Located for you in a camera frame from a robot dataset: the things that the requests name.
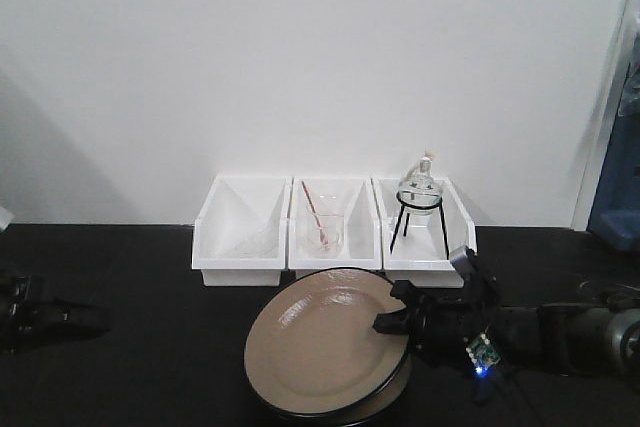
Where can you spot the right white plastic bin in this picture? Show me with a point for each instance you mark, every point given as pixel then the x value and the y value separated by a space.
pixel 419 257

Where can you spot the blue container at right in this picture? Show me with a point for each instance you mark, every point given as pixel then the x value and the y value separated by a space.
pixel 614 215

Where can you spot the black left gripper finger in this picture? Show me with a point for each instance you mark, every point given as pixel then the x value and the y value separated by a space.
pixel 85 320

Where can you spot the glass beaker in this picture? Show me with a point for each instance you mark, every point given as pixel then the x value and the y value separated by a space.
pixel 334 227

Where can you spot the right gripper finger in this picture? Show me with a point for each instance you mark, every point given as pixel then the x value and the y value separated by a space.
pixel 394 323
pixel 415 299

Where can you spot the glass alcohol lamp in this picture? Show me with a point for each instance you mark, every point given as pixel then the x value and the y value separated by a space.
pixel 418 192

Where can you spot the beige round plate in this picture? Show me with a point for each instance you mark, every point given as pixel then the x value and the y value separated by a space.
pixel 312 378
pixel 335 304

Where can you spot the middle white plastic bin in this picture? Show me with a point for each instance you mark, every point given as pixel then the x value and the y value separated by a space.
pixel 352 198

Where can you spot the black wire tripod stand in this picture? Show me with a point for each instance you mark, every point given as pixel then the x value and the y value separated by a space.
pixel 415 221

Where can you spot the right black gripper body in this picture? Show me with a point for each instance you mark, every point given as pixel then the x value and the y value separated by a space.
pixel 440 336

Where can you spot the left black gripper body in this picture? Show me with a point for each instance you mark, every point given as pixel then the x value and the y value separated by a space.
pixel 34 318

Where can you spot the red glass stirring rod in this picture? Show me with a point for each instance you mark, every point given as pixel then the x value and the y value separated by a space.
pixel 322 235

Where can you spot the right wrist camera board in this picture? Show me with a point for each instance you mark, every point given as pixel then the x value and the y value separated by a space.
pixel 483 355

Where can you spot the white plastic bin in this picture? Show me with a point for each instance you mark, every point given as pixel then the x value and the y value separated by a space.
pixel 352 198
pixel 419 257
pixel 241 232

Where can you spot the black sink basin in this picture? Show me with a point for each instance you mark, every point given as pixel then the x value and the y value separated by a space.
pixel 607 292

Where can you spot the left white plastic bin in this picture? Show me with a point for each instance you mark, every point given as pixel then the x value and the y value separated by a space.
pixel 241 232

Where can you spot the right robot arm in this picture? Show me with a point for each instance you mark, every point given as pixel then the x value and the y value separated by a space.
pixel 583 339

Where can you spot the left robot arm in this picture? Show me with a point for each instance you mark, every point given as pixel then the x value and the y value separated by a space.
pixel 6 283

